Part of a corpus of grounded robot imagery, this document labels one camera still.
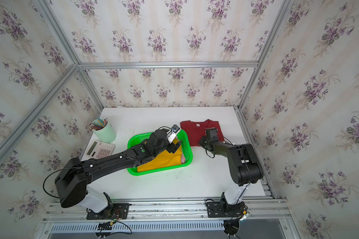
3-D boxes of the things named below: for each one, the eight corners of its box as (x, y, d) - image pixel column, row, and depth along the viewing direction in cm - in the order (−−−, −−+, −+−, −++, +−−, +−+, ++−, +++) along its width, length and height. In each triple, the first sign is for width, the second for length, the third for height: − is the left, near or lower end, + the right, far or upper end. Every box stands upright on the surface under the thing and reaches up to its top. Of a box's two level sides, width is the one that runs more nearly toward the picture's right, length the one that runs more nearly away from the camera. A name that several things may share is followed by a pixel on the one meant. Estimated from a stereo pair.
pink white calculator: (87, 158, 94) (84, 155, 91) (94, 143, 101) (91, 140, 98) (110, 158, 94) (108, 155, 91) (115, 143, 101) (113, 140, 98)
